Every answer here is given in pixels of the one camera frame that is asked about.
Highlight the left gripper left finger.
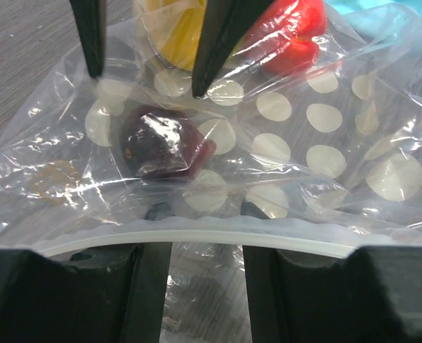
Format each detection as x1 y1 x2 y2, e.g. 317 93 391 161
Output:
0 243 171 342

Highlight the teal cloth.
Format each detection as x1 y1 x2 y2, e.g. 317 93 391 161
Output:
327 0 422 41

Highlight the small red fake fruit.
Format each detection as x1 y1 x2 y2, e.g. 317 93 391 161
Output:
243 0 327 76

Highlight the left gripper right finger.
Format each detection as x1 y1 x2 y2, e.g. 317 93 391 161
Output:
243 246 422 342

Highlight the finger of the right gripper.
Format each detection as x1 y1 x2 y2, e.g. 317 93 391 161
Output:
191 0 273 98
69 0 107 78

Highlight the clear zip top bag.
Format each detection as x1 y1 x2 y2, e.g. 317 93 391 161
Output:
0 2 422 342

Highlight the yellow green fake mango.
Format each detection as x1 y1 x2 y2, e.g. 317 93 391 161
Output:
132 1 207 71

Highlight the small dark purple fake fruit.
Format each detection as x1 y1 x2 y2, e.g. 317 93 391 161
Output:
119 105 216 182

